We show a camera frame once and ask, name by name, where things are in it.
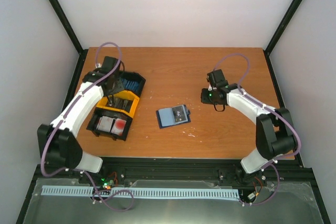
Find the blue leather card holder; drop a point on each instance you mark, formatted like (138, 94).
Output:
(165, 117)

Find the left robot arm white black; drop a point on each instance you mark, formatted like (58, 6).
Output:
(59, 148)

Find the light blue cable duct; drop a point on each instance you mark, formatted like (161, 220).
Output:
(143, 193)

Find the black bin with blue cards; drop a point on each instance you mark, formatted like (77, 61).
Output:
(134, 76)

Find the red white card stack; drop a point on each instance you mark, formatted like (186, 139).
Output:
(111, 125)

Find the right frame post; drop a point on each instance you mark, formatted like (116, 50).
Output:
(291, 10)

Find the dark card stack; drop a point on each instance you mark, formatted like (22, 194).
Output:
(119, 103)

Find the left frame post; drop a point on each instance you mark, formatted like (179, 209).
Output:
(66, 25)

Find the black aluminium frame rail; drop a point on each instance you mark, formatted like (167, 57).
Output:
(222, 172)

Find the black bin with red cards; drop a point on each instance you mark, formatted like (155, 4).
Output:
(98, 113)

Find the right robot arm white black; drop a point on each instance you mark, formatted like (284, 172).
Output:
(275, 134)

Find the yellow bin with dark cards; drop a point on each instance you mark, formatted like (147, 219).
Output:
(102, 104)

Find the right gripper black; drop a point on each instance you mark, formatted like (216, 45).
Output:
(204, 99)

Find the dark grey credit card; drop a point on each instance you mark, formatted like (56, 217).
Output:
(179, 114)

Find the blue card stack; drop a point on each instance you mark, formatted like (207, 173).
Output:
(130, 85)

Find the frame post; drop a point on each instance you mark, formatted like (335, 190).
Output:
(66, 25)
(291, 10)

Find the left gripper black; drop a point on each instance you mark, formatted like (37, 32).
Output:
(119, 86)

